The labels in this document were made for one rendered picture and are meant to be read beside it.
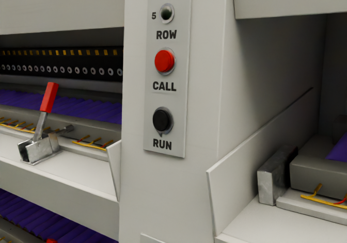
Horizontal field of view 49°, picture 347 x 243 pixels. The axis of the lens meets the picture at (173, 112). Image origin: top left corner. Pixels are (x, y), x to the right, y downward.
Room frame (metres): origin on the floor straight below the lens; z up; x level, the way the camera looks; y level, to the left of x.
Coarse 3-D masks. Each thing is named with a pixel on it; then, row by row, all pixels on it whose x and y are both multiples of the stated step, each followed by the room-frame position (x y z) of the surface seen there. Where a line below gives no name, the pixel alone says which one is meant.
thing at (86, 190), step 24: (0, 144) 0.49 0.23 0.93; (72, 144) 0.45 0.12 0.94; (96, 144) 0.44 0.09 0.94; (120, 144) 0.31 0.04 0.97; (0, 168) 0.44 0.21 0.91; (24, 168) 0.40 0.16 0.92; (48, 168) 0.39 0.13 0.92; (72, 168) 0.39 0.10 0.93; (96, 168) 0.38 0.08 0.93; (120, 168) 0.31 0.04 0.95; (24, 192) 0.42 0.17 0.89; (48, 192) 0.38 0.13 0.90; (72, 192) 0.35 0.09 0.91; (96, 192) 0.33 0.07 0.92; (72, 216) 0.37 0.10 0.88; (96, 216) 0.34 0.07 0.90
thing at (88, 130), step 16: (0, 112) 0.57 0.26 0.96; (16, 112) 0.54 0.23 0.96; (32, 112) 0.53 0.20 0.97; (16, 128) 0.52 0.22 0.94; (32, 128) 0.53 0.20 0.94; (48, 128) 0.49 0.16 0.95; (80, 128) 0.45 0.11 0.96; (96, 128) 0.43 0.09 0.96; (112, 128) 0.42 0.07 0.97; (80, 144) 0.43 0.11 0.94
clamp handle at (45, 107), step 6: (48, 84) 0.44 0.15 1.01; (54, 84) 0.43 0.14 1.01; (48, 90) 0.44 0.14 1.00; (54, 90) 0.43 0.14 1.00; (48, 96) 0.43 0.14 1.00; (54, 96) 0.43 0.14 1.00; (42, 102) 0.43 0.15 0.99; (48, 102) 0.43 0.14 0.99; (42, 108) 0.43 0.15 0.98; (48, 108) 0.43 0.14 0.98; (42, 114) 0.43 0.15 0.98; (42, 120) 0.43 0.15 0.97; (42, 126) 0.42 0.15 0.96; (36, 132) 0.42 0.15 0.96; (36, 138) 0.42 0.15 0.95; (42, 138) 0.43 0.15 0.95
